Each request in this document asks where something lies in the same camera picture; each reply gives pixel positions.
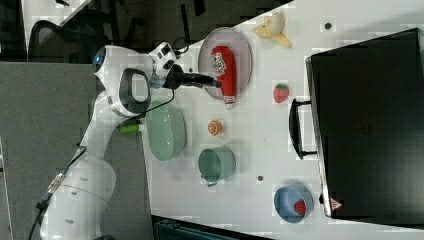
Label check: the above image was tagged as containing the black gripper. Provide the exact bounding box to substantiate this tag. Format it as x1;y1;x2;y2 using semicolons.
163;64;222;89

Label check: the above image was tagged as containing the red ketchup bottle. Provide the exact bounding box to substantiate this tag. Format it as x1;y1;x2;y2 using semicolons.
211;46;237;110

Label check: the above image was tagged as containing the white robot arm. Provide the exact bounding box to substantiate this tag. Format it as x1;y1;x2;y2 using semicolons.
37;42;222;240

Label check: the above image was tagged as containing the grey round plate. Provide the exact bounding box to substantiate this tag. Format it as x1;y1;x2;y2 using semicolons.
197;27;252;98

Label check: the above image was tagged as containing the orange slice toy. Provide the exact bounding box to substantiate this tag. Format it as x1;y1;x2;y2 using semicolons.
208;120;223;136

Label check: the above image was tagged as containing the green perforated colander bowl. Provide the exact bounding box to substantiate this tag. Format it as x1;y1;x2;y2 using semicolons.
145;100;187;161

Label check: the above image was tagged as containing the red strawberry toy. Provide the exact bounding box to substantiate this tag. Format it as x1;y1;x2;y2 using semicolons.
273;84;289;103

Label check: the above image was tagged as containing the green metal cup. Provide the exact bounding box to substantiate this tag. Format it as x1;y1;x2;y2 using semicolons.
198;146;236;187

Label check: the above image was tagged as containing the peeled banana toy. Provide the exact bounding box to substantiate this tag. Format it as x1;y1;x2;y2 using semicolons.
252;13;292;48

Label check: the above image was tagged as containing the blue bowl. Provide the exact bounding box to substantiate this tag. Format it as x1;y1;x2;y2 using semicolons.
274;184;314;224

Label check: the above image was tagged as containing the red strawberry in bowl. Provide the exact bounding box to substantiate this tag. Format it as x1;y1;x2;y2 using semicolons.
294;200;306;216

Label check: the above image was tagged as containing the black toaster oven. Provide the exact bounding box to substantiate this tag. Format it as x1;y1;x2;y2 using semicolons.
305;28;424;229

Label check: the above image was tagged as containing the black office chair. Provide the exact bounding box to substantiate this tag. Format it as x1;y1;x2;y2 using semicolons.
28;20;110;64

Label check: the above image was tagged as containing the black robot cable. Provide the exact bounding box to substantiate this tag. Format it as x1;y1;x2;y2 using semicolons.
26;36;191;240

